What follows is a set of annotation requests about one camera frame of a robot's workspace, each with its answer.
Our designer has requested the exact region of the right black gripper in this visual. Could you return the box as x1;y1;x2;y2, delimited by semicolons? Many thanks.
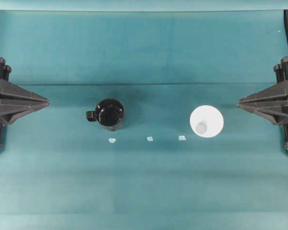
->
237;57;288;126

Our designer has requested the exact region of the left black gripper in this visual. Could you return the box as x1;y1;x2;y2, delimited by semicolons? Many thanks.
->
0;57;49;126

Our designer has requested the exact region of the white paper cup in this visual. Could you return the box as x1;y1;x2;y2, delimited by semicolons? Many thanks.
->
190;105;224;138

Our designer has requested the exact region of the black cup holder with handle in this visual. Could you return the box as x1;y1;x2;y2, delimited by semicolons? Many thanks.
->
85;98;125;132

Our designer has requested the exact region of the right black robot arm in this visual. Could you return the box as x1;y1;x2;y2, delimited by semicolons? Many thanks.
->
237;57;288;154

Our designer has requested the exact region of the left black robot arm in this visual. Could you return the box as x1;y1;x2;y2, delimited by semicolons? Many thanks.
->
0;57;49;148

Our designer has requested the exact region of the teal table cloth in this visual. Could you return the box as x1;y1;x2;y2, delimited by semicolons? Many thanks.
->
0;10;288;230

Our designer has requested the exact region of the left white tape marker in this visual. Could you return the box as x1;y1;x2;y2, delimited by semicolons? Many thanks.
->
108;138;116;143

